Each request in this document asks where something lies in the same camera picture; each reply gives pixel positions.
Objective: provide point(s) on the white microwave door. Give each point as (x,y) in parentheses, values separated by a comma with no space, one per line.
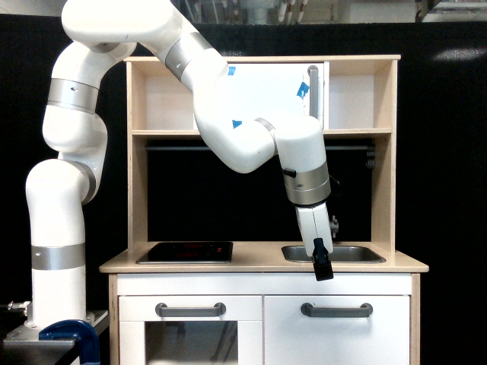
(258,87)

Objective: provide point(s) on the blue tape piece right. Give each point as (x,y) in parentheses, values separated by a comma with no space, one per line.
(303,90)

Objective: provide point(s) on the white cabinet door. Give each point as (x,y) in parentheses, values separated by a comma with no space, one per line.
(293,338)

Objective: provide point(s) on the blue tape piece bottom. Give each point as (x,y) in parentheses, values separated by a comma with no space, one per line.
(236,123)

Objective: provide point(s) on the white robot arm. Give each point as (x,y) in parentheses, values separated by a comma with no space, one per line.
(102,34)

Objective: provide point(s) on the white oven door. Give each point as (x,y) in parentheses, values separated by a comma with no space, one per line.
(234,338)

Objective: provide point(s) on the black hanging rail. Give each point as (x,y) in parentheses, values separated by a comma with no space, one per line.
(204,148)

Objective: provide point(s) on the grey cabinet door handle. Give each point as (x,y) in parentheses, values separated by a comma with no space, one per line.
(362,311)

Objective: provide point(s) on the grey oven door handle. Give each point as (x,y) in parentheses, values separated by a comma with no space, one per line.
(162,310)

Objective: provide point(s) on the wooden toy kitchen frame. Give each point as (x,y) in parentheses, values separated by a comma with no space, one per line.
(258,268)

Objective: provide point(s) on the blue C-clamp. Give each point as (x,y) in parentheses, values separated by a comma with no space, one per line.
(83,333)

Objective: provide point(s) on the black rail hooks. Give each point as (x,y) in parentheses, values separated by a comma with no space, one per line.
(371,154)

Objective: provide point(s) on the black toy stovetop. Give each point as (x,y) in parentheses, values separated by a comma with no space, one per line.
(188,252)

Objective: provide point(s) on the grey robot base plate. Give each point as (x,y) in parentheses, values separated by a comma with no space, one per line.
(27,334)

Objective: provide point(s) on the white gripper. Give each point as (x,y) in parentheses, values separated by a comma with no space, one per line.
(313,222)

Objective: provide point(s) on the grey toy faucet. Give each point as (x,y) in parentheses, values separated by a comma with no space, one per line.
(334,226)

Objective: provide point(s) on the grey toy sink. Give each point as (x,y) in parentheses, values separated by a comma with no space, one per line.
(353,254)

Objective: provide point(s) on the grey microwave door handle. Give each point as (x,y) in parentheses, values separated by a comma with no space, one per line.
(314,90)

